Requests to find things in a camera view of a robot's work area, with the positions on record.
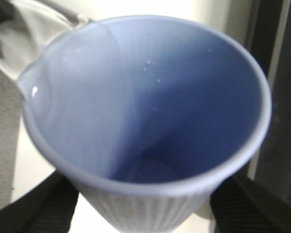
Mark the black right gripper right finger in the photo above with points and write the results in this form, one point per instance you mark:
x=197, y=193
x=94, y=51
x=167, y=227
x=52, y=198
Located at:
x=240, y=205

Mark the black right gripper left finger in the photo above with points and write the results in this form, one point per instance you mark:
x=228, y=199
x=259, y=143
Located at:
x=48, y=208

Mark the light blue ribbed cup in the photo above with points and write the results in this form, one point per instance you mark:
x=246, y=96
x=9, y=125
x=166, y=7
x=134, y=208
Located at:
x=145, y=115

